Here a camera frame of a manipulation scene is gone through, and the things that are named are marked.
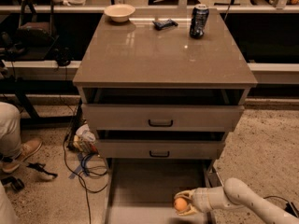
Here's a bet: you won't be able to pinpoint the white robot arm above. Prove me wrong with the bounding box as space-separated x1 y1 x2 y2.
174 177 299 224

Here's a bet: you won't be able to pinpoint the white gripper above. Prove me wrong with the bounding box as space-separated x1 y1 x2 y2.
175 187 227 216

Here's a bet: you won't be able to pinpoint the middle grey drawer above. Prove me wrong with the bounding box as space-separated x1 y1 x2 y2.
95 140 225 160

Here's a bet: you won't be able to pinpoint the black clamp tool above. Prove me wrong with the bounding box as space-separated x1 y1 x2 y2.
27 162 58 180

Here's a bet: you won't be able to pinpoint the beige trouser leg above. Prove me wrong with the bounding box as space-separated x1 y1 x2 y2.
0 102 21 158

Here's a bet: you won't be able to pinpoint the bottom open grey drawer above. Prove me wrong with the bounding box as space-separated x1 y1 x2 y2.
103 159 216 224

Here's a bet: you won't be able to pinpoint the black bag on shelf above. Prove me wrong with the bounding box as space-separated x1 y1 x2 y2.
15 0 56 47

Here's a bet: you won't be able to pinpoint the black plug box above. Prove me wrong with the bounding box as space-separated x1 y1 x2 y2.
285 203 299 218

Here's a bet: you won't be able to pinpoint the black right floor cable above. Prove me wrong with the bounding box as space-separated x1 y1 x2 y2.
263 195 291 205

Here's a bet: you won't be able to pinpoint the top grey drawer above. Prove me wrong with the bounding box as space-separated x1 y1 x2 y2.
81 104 244 132

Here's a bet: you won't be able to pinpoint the crumpled snack bags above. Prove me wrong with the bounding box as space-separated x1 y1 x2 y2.
74 124 97 154

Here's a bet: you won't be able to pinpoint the dark blue soda can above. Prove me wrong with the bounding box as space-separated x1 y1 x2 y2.
190 4 209 39

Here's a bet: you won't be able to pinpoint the orange fruit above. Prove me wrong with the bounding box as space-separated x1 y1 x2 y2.
174 197 188 212

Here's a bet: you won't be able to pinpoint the white ceramic bowl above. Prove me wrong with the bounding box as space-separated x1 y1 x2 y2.
104 4 135 22

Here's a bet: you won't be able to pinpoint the grey drawer cabinet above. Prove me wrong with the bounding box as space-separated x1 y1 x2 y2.
72 7 259 161

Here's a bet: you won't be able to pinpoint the black floor cable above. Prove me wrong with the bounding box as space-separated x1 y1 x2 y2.
263 195 291 205
62 121 109 224

